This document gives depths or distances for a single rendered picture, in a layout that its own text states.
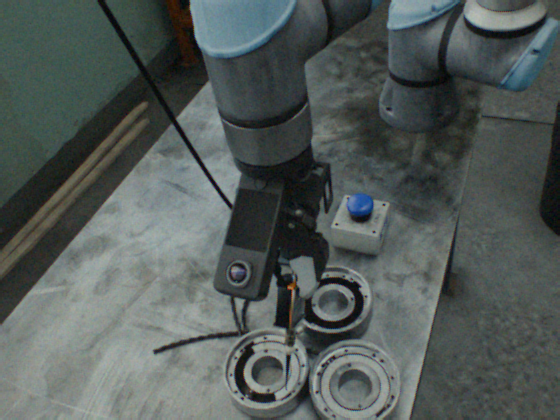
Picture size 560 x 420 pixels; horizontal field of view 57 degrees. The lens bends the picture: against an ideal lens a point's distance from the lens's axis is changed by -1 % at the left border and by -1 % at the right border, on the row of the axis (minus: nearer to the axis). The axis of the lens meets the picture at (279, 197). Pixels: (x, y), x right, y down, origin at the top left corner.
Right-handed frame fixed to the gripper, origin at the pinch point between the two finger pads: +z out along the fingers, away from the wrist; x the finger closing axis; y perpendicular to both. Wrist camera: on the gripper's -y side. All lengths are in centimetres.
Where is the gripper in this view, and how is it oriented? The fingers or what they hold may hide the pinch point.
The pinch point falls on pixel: (291, 293)
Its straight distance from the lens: 58.8
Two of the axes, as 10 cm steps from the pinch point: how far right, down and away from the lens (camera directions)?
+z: 1.4, 7.1, 6.9
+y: 3.4, -6.9, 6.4
